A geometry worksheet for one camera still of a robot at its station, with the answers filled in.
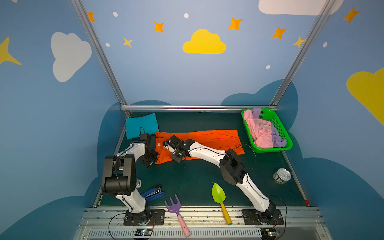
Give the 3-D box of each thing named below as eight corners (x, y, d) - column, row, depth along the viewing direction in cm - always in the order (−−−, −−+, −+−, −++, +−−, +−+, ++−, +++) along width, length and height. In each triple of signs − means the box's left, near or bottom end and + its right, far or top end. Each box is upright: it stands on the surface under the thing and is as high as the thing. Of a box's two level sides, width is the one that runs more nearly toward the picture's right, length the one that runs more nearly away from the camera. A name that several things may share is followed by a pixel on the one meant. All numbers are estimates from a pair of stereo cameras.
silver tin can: (274, 184, 88) (279, 180, 83) (270, 172, 93) (275, 168, 87) (288, 184, 88) (294, 180, 83) (283, 172, 93) (288, 168, 88)
